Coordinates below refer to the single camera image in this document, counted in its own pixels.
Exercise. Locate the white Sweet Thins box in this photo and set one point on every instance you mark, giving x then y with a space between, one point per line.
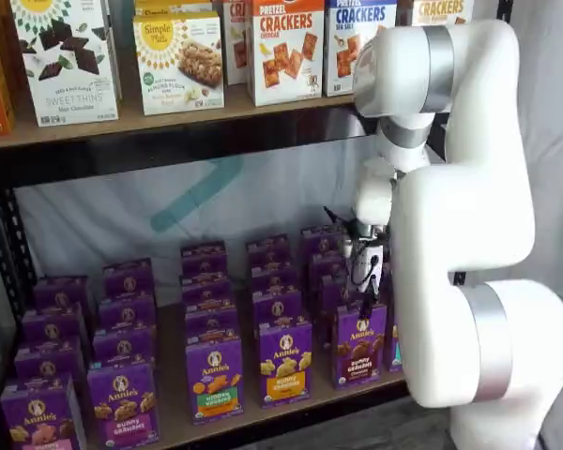
65 61
114 56

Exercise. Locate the purple box green patch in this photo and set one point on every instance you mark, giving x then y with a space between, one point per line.
206 287
211 329
214 379
204 255
210 309

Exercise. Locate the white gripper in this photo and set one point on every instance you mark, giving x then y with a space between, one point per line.
363 262

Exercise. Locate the purple box teal patch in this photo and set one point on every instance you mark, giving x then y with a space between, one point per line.
395 349

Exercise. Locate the yellow crackers box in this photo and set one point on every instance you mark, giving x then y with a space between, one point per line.
441 11

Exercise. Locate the blue crackers sea salt box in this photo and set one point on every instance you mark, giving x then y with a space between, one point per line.
345 47

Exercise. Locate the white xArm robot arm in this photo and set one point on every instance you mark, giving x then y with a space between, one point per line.
474 187

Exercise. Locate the orange pretzel crackers cheddar box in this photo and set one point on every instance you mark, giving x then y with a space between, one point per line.
286 51
236 42

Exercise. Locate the purple box brown patch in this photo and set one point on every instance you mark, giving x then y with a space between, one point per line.
321 239
326 265
333 295
359 351

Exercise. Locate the purple box magenta patch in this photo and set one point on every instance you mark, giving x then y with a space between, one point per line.
122 403
126 311
129 279
122 344

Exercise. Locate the purple box orange patch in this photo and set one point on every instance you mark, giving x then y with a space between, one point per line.
268 248
277 307
272 276
285 365

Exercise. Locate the black metal shelf frame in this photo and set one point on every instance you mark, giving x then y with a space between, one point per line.
169 150

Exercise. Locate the yellow almond flour bars box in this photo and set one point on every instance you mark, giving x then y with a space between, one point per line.
173 6
178 65

